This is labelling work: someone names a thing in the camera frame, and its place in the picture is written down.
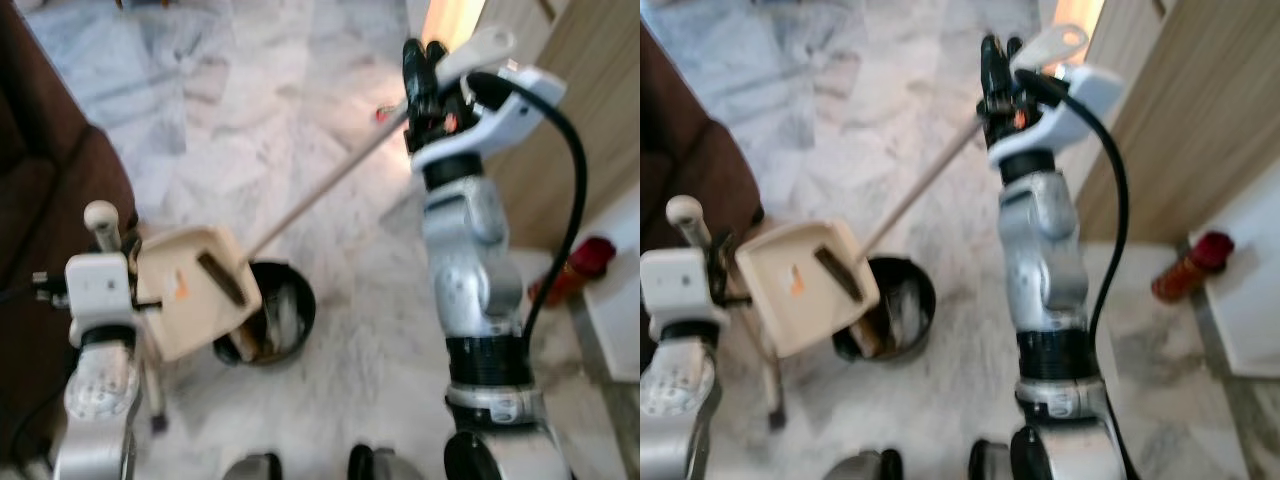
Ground cream long-handled dustpan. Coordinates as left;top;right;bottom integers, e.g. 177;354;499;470
134;27;517;364
734;22;1090;360

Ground dark brown stick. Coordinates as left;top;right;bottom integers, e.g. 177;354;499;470
197;251;250;308
814;246;867;302

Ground brass cylinder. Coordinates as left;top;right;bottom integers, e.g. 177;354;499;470
232;322;263;362
853;318;887;360

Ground dark brown sofa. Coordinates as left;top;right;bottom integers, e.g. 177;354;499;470
640;18;767;353
0;0;139;473

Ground white cabinet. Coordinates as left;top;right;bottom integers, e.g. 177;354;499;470
1188;158;1280;380
573;185;641;387

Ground red bottle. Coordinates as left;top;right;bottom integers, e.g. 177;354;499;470
1149;229;1238;305
528;236;618;309

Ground light wooden door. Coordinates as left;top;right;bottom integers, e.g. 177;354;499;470
1073;0;1280;248
478;0;641;253

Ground black round waste bin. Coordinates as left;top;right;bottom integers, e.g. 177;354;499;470
831;256;939;364
211;261;318;368

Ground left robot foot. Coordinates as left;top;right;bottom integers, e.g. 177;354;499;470
221;452;284;480
829;449;907;480

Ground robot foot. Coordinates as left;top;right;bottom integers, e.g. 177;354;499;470
967;438;1013;480
346;444;403;480
829;449;907;480
221;452;284;480

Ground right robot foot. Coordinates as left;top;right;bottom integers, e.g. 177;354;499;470
346;444;403;480
967;438;1013;480

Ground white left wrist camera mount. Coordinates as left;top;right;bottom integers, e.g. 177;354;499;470
640;247;722;342
64;252;137;347

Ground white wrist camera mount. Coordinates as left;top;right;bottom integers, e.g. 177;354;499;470
640;247;722;342
410;65;568;179
64;252;137;347
988;62;1127;170

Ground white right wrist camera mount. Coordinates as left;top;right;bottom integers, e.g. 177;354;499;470
410;65;568;179
988;62;1127;170

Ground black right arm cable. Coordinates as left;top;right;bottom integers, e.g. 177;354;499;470
464;71;589;343
1014;67;1143;480

